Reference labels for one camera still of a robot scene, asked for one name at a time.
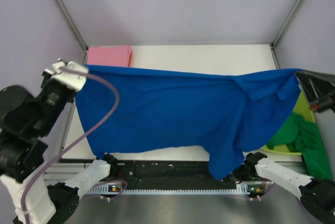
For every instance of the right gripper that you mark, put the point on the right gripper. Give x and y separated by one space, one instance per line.
319 85

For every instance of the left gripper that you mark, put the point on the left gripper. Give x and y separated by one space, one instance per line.
46 78

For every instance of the blue t shirt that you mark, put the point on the blue t shirt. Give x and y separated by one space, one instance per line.
225 115

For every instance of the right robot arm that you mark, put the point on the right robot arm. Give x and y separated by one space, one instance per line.
315 195

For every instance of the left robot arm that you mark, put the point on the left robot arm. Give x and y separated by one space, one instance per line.
25 120

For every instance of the lime green plastic basket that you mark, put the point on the lime green plastic basket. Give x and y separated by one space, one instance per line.
282 142

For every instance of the green t shirt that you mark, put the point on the green t shirt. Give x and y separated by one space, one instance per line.
310 145

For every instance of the pink folded t shirt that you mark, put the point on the pink folded t shirt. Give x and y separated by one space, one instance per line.
108 56

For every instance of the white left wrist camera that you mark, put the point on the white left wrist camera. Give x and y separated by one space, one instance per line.
70 74

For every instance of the aluminium front rail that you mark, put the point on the aluminium front rail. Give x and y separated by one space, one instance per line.
65 171

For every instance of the aluminium enclosure frame left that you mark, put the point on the aluminium enclosure frame left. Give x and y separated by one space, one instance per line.
70 23

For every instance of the aluminium enclosure frame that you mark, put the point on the aluminium enclosure frame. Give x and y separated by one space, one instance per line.
283 29
70 23

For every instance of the aluminium enclosure frame right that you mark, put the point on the aluminium enclosure frame right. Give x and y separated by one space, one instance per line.
283 29

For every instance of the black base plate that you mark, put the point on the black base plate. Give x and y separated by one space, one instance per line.
187 172

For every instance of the grey slotted cable duct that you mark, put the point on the grey slotted cable duct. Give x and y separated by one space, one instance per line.
106 189

